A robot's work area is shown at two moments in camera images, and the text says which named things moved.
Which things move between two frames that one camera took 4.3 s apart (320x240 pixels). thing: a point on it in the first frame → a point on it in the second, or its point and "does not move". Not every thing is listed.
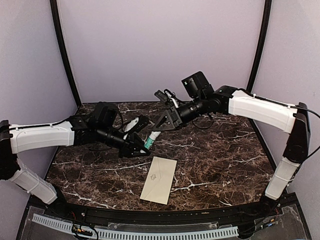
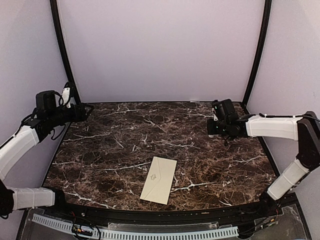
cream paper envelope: [158, 186] does not move
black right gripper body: [176, 117] → [213, 130]
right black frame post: [263, 46] does not move
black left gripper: [129, 142] → [83, 117]
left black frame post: [63, 51] does not move
